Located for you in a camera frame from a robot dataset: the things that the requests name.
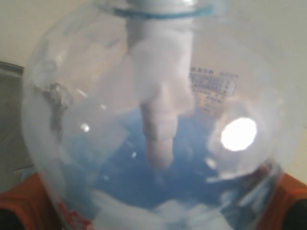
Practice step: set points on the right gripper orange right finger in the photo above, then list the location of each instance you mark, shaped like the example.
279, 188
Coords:
289, 205

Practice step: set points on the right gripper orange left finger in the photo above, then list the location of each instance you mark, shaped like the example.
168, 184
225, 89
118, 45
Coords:
27, 206

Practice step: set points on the blue pump lotion bottle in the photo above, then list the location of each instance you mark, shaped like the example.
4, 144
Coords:
160, 115

